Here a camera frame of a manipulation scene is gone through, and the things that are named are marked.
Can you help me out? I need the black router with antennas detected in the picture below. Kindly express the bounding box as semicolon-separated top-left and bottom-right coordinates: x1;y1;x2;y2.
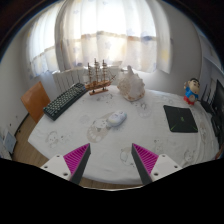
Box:
199;83;216;114

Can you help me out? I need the dark mechanical keyboard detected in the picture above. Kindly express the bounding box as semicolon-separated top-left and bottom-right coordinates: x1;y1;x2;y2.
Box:
43;82;89;121

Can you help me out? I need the white cartoon-print computer mouse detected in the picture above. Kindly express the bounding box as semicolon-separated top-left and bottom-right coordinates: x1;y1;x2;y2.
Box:
106;110;128;128

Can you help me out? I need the white cartoon-print tablecloth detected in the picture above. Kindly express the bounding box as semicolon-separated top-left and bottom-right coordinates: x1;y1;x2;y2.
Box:
27;84;221;186

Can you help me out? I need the large white conch shell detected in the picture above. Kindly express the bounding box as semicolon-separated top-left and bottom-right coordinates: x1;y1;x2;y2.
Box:
116;65;146;102

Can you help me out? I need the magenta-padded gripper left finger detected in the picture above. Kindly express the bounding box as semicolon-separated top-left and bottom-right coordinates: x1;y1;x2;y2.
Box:
40;143;92;185

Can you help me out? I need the sheer white star-print curtain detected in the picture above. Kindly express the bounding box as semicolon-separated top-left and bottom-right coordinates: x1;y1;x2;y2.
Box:
26;0;173;76

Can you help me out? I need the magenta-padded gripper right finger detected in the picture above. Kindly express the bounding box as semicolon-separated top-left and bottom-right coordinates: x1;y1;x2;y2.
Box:
131;143;183;186

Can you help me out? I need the wooden model sailing ship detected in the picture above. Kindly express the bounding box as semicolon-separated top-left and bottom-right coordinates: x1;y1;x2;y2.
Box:
84;58;117;96

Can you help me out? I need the black monitor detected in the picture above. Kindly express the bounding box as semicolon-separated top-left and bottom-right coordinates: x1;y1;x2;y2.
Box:
211;79;224;118

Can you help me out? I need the black mouse pad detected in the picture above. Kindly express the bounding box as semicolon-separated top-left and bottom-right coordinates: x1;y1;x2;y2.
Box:
163;104;199;134

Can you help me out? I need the cartoon boy figurine with clock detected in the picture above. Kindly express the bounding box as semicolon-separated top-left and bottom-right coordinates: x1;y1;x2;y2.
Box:
182;77;201;106

